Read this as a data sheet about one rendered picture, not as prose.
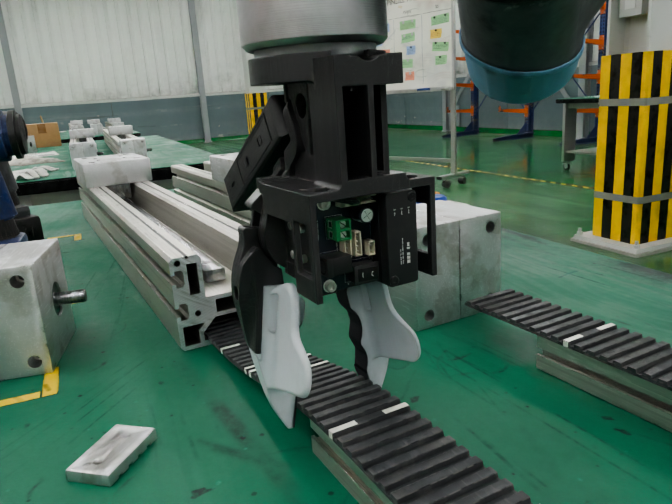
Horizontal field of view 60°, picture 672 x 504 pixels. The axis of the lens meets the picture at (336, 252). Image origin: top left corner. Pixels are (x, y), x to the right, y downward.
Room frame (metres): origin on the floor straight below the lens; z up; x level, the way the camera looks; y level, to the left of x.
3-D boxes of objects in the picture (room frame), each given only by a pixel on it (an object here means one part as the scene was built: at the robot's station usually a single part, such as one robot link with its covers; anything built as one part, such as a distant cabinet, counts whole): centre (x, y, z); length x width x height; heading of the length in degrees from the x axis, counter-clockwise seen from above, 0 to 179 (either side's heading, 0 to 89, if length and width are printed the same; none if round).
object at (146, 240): (0.85, 0.28, 0.82); 0.80 x 0.10 x 0.09; 28
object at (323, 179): (0.31, 0.00, 0.95); 0.09 x 0.08 x 0.12; 28
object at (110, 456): (0.32, 0.15, 0.78); 0.05 x 0.03 x 0.01; 164
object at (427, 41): (6.45, -0.79, 0.97); 1.51 x 0.50 x 1.95; 42
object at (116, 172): (1.07, 0.40, 0.87); 0.16 x 0.11 x 0.07; 28
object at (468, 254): (0.55, -0.10, 0.83); 0.12 x 0.09 x 0.10; 118
